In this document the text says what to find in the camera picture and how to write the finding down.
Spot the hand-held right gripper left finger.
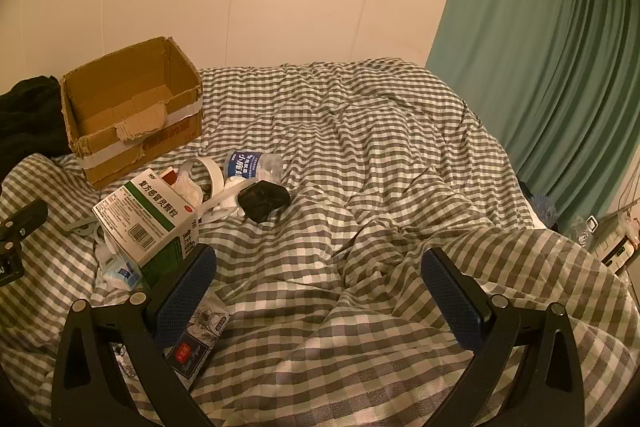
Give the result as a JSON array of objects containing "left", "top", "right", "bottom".
[{"left": 51, "top": 243, "right": 218, "bottom": 427}]

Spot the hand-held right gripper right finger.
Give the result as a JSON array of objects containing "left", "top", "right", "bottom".
[{"left": 420, "top": 248, "right": 586, "bottom": 427}]

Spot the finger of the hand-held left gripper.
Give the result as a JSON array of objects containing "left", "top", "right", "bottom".
[{"left": 0, "top": 199, "right": 49, "bottom": 242}]

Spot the blue tissue packet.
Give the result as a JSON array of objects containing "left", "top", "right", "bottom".
[{"left": 100, "top": 257, "right": 143, "bottom": 290}]

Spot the white green medicine box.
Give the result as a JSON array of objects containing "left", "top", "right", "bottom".
[{"left": 92, "top": 168, "right": 201, "bottom": 290}]

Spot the black case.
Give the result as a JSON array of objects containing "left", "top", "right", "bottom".
[{"left": 237, "top": 181, "right": 291, "bottom": 224}]

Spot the brown cardboard box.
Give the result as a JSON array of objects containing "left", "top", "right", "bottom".
[{"left": 60, "top": 36, "right": 204, "bottom": 191}]

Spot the white printed packet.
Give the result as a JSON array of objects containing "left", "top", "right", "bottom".
[{"left": 192, "top": 294, "right": 231, "bottom": 338}]

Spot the dark card box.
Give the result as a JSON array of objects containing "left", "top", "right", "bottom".
[{"left": 167, "top": 334, "right": 213, "bottom": 390}]

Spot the grey plastic tool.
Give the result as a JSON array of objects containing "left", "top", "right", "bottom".
[{"left": 64, "top": 216, "right": 98, "bottom": 235}]

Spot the dark cloth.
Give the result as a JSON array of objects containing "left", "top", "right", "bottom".
[{"left": 0, "top": 76, "right": 76, "bottom": 172}]

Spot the white tube purple band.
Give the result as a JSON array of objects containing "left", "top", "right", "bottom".
[{"left": 200, "top": 187, "right": 246, "bottom": 220}]

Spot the crumpled white tissue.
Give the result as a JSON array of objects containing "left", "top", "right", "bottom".
[{"left": 175, "top": 171, "right": 205, "bottom": 204}]

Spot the white tape roll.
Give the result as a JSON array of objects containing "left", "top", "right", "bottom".
[{"left": 180, "top": 158, "right": 226, "bottom": 198}]

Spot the small clear bottle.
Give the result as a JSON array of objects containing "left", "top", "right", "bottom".
[{"left": 570, "top": 217, "right": 596, "bottom": 250}]

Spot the clear bottle blue label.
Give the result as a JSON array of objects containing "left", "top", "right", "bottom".
[{"left": 223, "top": 149, "right": 284, "bottom": 182}]

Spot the grey checked blanket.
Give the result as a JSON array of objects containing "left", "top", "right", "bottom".
[{"left": 0, "top": 57, "right": 640, "bottom": 427}]

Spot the white ribbed case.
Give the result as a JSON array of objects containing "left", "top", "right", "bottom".
[{"left": 595, "top": 212, "right": 640, "bottom": 270}]

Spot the green curtain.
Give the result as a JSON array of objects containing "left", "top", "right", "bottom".
[{"left": 425, "top": 0, "right": 640, "bottom": 253}]

